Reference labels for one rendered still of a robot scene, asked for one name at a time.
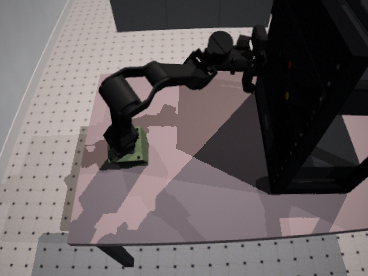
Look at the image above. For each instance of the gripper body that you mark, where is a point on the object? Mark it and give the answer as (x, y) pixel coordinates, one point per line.
(242, 60)

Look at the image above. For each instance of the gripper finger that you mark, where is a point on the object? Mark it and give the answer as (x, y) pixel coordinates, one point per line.
(270, 61)
(267, 69)

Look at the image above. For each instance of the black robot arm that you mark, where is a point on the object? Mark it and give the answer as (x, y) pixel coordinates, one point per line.
(121, 98)

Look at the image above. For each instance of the black server rack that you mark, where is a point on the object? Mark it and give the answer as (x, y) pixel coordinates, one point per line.
(334, 58)

